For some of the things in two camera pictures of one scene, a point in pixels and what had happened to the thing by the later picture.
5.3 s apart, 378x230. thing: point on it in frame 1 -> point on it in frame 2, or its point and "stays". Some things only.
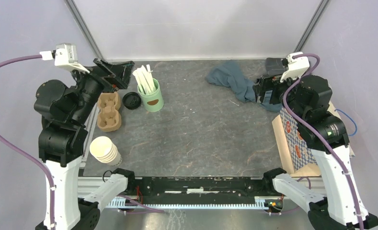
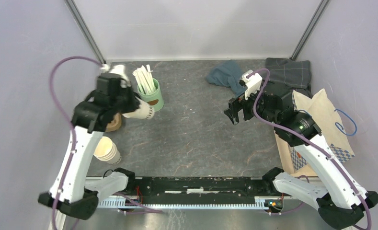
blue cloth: [229, 74] stays
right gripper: [267, 83] -> [234, 104]
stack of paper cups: [103, 149] stays
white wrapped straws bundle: [145, 79] stays
